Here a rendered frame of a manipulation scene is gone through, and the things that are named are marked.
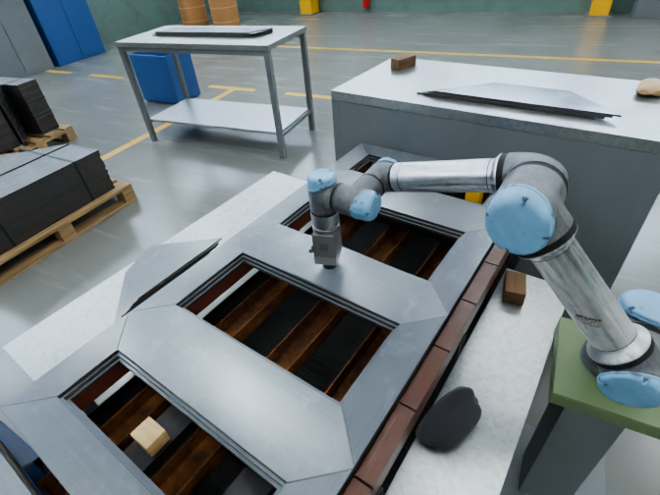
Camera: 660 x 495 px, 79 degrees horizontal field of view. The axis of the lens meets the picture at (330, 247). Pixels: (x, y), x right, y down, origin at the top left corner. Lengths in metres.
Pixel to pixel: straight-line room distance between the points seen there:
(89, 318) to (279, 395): 0.73
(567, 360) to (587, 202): 0.70
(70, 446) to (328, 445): 0.53
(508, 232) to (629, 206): 0.98
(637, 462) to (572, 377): 0.89
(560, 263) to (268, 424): 0.65
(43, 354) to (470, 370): 1.20
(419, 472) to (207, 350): 0.57
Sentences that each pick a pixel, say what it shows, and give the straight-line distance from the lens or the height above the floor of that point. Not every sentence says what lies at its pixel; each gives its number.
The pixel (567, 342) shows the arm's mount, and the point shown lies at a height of 0.73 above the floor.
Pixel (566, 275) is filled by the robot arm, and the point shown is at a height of 1.11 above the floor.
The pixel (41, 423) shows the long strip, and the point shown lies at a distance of 1.14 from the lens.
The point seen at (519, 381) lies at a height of 0.68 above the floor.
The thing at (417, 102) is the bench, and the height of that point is 1.05.
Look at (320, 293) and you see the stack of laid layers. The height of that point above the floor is 0.83.
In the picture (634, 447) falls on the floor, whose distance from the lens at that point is 2.08.
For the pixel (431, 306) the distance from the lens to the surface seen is 1.10.
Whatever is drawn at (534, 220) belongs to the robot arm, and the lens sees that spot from 0.77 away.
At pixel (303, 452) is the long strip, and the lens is 0.88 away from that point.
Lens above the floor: 1.64
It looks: 39 degrees down
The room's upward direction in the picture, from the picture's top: 5 degrees counter-clockwise
